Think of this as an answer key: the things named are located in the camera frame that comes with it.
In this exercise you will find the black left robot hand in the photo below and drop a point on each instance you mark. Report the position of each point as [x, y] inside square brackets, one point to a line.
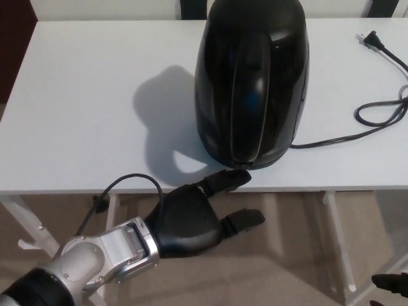
[185, 220]

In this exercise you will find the black electric kettle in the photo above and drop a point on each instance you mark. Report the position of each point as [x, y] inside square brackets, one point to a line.
[252, 79]

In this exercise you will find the black kettle base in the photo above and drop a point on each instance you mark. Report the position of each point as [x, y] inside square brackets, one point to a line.
[274, 159]

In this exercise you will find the white hook on table leg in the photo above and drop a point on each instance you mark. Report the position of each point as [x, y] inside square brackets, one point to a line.
[25, 244]

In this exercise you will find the white low cabinet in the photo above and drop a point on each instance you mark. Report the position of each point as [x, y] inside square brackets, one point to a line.
[111, 9]

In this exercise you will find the small black floor object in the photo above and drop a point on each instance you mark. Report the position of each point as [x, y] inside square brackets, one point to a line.
[102, 207]

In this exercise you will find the white table leg frame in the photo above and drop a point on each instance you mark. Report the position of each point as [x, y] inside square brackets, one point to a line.
[28, 223]
[339, 248]

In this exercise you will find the dark red panel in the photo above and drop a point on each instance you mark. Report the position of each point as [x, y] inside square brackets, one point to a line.
[16, 48]

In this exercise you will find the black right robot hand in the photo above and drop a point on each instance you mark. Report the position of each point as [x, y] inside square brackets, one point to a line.
[393, 282]

